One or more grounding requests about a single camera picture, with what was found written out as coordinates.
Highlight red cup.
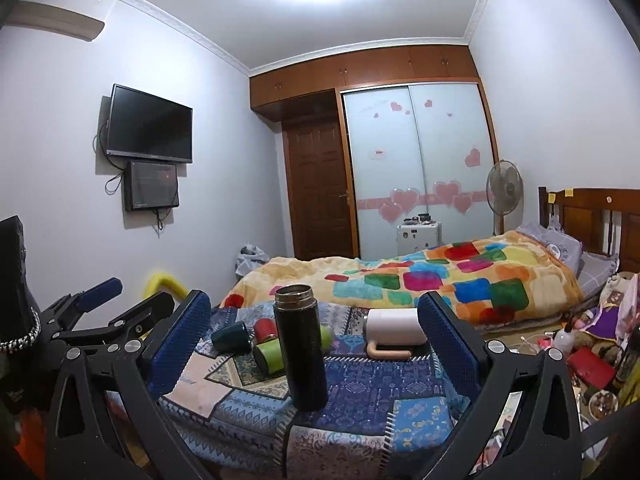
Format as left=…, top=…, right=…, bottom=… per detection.
left=254, top=318, right=278, bottom=344

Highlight white small cabinet box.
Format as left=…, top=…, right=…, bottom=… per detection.
left=396, top=214, right=442, bottom=256

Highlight white jug with handle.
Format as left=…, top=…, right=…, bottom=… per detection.
left=363, top=308, right=427, bottom=361

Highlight white squeeze bottle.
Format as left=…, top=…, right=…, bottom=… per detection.
left=553, top=323, right=575, bottom=358

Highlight wall air conditioner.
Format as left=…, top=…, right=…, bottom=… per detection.
left=6, top=1, right=105, bottom=42

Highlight wooden bed headboard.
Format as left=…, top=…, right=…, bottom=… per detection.
left=538, top=186, right=640, bottom=273

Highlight red box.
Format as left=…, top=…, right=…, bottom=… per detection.
left=567, top=347, right=615, bottom=390

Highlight colourful patchwork fleece blanket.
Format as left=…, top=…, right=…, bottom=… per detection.
left=221, top=230, right=586, bottom=327

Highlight small black wall monitor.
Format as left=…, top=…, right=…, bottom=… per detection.
left=124, top=160, right=179, bottom=212

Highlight standing electric fan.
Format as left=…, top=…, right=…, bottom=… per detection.
left=486, top=159, right=524, bottom=233

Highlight blue patterned patchwork quilt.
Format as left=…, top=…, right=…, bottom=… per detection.
left=106, top=301, right=522, bottom=480

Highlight upper wooden cabinets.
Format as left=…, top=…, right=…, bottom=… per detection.
left=250, top=44, right=478, bottom=122

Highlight black steel thermos bottle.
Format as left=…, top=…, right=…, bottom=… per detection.
left=274, top=284, right=328, bottom=412

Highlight grey pillow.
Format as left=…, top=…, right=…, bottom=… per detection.
left=516, top=222, right=620, bottom=298

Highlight yellow foam tube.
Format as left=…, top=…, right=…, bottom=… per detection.
left=143, top=272, right=189, bottom=301

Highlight brown wooden door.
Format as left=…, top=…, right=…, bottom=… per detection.
left=283, top=117, right=358, bottom=260

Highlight grey clothes pile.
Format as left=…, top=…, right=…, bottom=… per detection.
left=235, top=244, right=270, bottom=280

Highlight sliding wardrobe with hearts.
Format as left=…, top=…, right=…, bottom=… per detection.
left=342, top=82, right=495, bottom=260

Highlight dark green cup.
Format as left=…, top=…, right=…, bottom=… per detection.
left=210, top=321, right=252, bottom=356

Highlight wall mounted black television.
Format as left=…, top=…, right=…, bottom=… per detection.
left=103, top=84, right=193, bottom=164

